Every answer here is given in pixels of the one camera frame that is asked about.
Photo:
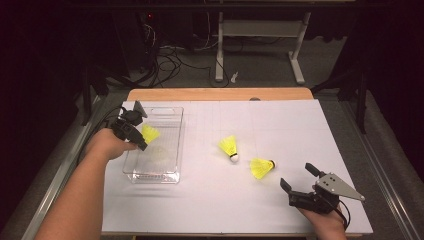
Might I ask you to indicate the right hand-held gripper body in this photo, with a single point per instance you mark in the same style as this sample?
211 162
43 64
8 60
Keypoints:
338 187

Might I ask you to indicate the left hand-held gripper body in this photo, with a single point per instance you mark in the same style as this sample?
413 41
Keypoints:
125 128

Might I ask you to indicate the yellow shuttlecock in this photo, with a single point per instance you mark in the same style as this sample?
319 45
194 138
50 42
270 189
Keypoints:
228 145
260 167
151 133

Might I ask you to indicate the clear plastic tray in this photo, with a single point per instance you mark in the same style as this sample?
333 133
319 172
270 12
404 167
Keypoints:
166 156

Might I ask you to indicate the person's left hand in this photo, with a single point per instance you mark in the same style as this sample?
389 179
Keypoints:
106 146

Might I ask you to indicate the person's right hand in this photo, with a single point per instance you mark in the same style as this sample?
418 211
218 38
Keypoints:
328 221

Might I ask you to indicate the black metal stand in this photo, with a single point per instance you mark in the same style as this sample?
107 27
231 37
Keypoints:
87 96
361 103

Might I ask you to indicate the white table cover board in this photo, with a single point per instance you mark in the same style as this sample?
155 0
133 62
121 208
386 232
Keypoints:
233 200

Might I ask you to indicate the black computer tower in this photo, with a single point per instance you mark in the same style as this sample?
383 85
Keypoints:
136 40

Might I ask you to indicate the small white plastic piece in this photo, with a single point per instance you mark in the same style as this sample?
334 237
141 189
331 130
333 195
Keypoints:
235 77

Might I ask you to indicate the grey metal rail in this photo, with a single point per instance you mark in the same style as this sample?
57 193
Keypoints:
68 156
380 180

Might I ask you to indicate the white metal desk frame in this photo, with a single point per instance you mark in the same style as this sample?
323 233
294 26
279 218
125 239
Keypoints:
260 28

